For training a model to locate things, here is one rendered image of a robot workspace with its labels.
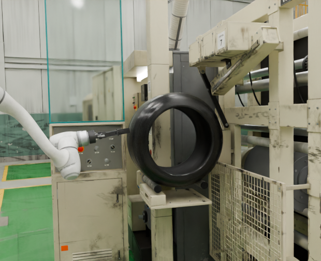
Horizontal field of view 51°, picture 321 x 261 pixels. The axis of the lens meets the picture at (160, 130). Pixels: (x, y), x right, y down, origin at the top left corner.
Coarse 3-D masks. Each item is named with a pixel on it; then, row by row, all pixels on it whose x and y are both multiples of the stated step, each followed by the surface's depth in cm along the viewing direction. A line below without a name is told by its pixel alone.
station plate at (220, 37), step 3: (222, 33) 172; (219, 36) 176; (222, 36) 172; (219, 39) 176; (222, 39) 173; (219, 42) 176; (222, 42) 173; (219, 45) 177; (222, 45) 173; (219, 48) 177
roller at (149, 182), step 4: (144, 176) 219; (144, 180) 215; (148, 180) 206; (148, 184) 205; (152, 184) 194; (156, 184) 190; (152, 188) 193; (156, 188) 188; (160, 188) 189; (156, 192) 188
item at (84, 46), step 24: (48, 0) 239; (72, 0) 242; (96, 0) 246; (120, 0) 250; (48, 24) 239; (72, 24) 243; (96, 24) 247; (120, 24) 251; (48, 48) 240; (72, 48) 244; (96, 48) 248; (120, 48) 252; (48, 72) 240; (72, 72) 245; (96, 72) 249; (120, 72) 253; (48, 96) 241; (72, 96) 246; (96, 96) 250; (120, 96) 254; (72, 120) 246; (96, 120) 250; (120, 120) 254
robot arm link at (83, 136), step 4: (80, 132) 185; (84, 132) 185; (80, 136) 183; (84, 136) 184; (88, 136) 185; (80, 140) 183; (84, 140) 184; (88, 140) 186; (80, 144) 184; (84, 144) 185; (88, 144) 186
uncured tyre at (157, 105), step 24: (168, 96) 189; (192, 96) 193; (144, 120) 184; (192, 120) 219; (216, 120) 195; (144, 144) 184; (216, 144) 195; (144, 168) 188; (168, 168) 216; (192, 168) 217
